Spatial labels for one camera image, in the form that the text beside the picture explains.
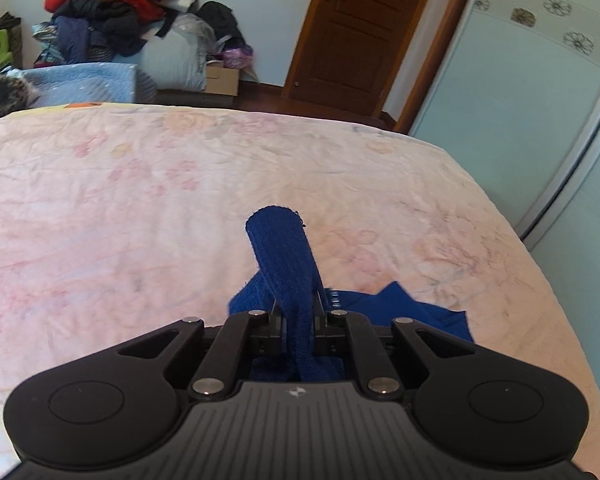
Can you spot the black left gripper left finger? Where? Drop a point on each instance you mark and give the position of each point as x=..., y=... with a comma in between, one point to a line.
x=116, y=404

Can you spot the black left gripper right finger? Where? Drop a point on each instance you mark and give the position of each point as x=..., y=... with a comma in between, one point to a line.
x=473, y=403

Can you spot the blue knit sweater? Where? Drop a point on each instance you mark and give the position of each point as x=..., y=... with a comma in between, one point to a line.
x=288, y=276

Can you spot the dark clothes pile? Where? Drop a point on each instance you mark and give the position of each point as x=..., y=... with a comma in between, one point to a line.
x=97, y=30

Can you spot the pink floral bed sheet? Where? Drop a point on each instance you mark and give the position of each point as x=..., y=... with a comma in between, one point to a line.
x=119, y=219

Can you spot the pale wardrobe sliding door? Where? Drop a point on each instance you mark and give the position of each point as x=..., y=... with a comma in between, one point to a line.
x=517, y=104

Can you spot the light blue folded blanket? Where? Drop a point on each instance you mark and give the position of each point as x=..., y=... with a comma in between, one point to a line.
x=90, y=83

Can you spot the cardboard box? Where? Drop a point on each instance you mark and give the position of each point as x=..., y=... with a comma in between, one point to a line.
x=221, y=81

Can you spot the purple bag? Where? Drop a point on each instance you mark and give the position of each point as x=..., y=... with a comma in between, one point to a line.
x=237, y=58

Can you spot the brown wooden door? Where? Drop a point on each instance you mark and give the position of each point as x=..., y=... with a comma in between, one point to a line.
x=373, y=60

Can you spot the clear plastic bag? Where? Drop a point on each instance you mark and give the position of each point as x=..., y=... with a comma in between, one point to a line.
x=192, y=26

